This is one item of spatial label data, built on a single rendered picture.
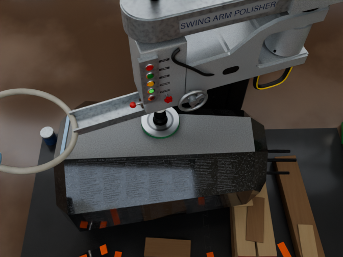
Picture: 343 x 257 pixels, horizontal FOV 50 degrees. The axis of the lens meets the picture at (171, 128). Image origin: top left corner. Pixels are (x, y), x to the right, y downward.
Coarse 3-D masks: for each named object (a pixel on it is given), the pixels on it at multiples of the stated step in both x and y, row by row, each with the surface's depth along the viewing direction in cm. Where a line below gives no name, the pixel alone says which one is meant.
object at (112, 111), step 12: (120, 96) 187; (132, 96) 189; (84, 108) 184; (96, 108) 187; (108, 108) 189; (120, 108) 188; (132, 108) 188; (84, 120) 186; (96, 120) 185; (108, 120) 180; (120, 120) 183; (84, 132) 181
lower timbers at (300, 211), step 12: (288, 156) 277; (276, 168) 275; (288, 168) 272; (288, 180) 267; (300, 180) 267; (288, 192) 262; (300, 192) 262; (288, 204) 257; (300, 204) 257; (288, 216) 256; (300, 216) 253; (312, 216) 253; (300, 252) 240
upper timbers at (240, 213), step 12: (264, 192) 249; (264, 204) 245; (240, 216) 241; (264, 216) 241; (240, 228) 236; (264, 228) 236; (240, 240) 232; (264, 240) 232; (240, 252) 228; (252, 252) 228; (264, 252) 228; (276, 252) 229
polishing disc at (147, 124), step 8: (168, 112) 209; (176, 112) 209; (144, 120) 206; (152, 120) 206; (168, 120) 206; (176, 120) 206; (144, 128) 203; (152, 128) 203; (160, 128) 203; (168, 128) 203; (176, 128) 203; (160, 136) 201
